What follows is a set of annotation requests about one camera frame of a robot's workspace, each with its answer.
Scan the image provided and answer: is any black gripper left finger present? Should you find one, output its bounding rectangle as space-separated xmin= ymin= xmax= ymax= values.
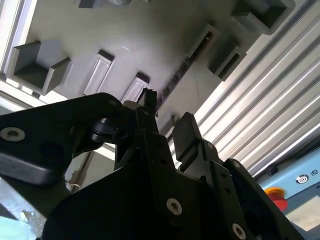
xmin=0 ymin=88 xmax=190 ymax=227

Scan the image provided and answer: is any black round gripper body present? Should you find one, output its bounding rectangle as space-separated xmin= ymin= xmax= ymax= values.
xmin=42 ymin=162 xmax=226 ymax=240

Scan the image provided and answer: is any blue RAM stick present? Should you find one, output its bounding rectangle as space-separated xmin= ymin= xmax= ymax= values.
xmin=154 ymin=33 xmax=216 ymax=118

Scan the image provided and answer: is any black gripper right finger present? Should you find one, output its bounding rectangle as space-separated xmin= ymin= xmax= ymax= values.
xmin=172 ymin=111 xmax=301 ymax=240

